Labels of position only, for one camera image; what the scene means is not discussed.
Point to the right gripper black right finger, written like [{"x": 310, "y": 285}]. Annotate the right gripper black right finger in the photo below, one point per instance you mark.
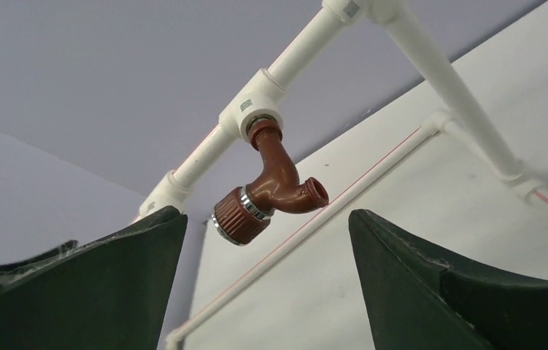
[{"x": 420, "y": 295}]

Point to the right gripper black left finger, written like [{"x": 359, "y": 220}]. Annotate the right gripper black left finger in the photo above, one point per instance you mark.
[{"x": 109, "y": 294}]

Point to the red-brown water faucet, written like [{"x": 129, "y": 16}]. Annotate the red-brown water faucet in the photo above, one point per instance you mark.
[{"x": 247, "y": 210}]

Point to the white pipe frame with tees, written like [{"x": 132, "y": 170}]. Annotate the white pipe frame with tees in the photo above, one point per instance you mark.
[{"x": 442, "y": 192}]

